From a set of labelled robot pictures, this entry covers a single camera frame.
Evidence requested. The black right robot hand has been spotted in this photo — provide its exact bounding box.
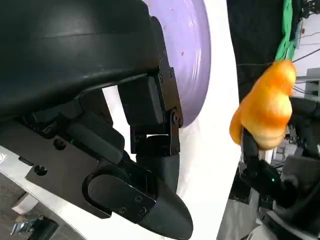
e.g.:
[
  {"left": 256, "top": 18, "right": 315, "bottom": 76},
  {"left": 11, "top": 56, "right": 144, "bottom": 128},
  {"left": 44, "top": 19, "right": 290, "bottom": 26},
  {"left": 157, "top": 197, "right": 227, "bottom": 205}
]
[{"left": 239, "top": 95, "right": 320, "bottom": 240}]

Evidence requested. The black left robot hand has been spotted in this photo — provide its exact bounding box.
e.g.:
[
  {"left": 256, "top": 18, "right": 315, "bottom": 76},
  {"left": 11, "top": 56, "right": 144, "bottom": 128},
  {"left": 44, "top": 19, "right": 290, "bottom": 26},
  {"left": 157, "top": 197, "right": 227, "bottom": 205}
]
[{"left": 0, "top": 0, "right": 194, "bottom": 240}]

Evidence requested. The orange toy bread roll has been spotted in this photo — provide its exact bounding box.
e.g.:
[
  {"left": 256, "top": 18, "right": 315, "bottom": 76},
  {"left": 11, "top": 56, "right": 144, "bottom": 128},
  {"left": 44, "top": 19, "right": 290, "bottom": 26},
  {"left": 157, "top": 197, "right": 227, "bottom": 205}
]
[{"left": 229, "top": 59, "right": 298, "bottom": 152}]

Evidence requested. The grey metal cabinet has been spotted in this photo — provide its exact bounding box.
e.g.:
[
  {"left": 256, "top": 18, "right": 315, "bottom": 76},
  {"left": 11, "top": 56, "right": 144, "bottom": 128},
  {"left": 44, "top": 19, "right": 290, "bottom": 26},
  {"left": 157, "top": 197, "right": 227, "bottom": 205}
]
[{"left": 296, "top": 67, "right": 320, "bottom": 101}]

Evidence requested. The lilac plate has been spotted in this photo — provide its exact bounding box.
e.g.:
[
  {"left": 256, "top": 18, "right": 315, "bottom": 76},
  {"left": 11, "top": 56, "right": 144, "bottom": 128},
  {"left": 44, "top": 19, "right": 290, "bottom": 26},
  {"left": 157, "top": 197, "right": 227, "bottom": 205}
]
[{"left": 143, "top": 0, "right": 212, "bottom": 130}]

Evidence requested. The green cloth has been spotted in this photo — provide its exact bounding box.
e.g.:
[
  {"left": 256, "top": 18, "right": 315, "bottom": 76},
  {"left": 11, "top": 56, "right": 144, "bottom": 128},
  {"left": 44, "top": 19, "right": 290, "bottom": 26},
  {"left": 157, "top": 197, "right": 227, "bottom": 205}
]
[{"left": 274, "top": 0, "right": 302, "bottom": 62}]

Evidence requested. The black backdrop cloth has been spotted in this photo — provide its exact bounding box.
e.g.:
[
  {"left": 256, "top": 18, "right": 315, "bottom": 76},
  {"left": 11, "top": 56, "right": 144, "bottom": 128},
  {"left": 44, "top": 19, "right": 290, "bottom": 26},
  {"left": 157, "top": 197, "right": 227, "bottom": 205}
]
[{"left": 225, "top": 0, "right": 286, "bottom": 107}]

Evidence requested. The crumpled silver foil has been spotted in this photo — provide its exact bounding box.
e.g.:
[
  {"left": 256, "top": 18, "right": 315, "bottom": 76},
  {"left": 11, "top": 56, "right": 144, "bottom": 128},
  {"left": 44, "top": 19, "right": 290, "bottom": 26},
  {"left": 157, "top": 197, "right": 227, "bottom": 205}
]
[{"left": 10, "top": 215, "right": 44, "bottom": 236}]

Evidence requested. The black cable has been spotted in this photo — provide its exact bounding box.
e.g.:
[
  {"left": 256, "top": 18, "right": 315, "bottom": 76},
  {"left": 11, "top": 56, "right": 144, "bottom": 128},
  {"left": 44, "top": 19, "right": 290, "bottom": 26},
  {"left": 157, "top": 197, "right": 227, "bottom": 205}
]
[{"left": 236, "top": 48, "right": 320, "bottom": 68}]

